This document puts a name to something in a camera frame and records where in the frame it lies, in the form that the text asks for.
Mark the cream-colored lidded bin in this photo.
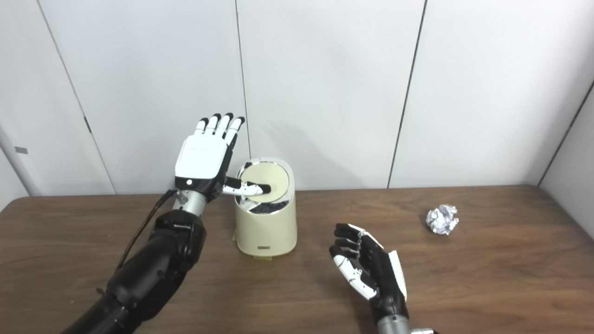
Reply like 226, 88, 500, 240
233, 157, 298, 259

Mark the white and black left hand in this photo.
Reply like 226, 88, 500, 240
174, 113, 272, 202

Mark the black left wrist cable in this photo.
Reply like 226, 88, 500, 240
116, 189, 179, 270

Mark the white and black right hand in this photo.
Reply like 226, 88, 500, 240
329, 223, 410, 321

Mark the white paper ball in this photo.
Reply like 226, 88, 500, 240
426, 204, 460, 236

